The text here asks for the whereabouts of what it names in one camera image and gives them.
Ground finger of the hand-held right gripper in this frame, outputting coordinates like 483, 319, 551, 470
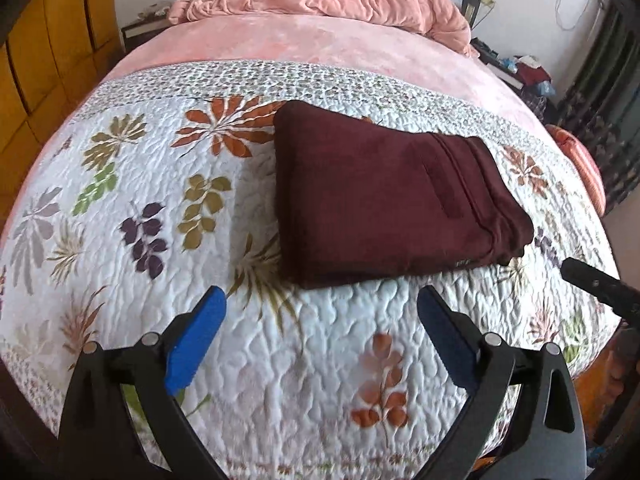
560, 258, 640, 319

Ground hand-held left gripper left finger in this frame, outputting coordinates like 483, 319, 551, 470
57, 286, 228, 480

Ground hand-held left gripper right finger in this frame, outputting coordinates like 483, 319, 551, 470
417, 285, 587, 480

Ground maroon pants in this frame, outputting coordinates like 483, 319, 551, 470
273, 100, 536, 291

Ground white floral quilt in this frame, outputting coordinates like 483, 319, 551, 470
0, 60, 621, 480

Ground dark patterned curtain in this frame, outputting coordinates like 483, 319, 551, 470
555, 0, 640, 211

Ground red cloth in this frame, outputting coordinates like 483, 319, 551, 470
515, 57, 552, 86

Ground cluttered dark nightstand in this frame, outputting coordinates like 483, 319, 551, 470
470, 37, 557, 111

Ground small dark nightstand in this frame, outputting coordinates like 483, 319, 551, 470
120, 5, 173, 54

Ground yellow wooden wardrobe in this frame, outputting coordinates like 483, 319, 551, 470
0, 0, 123, 226

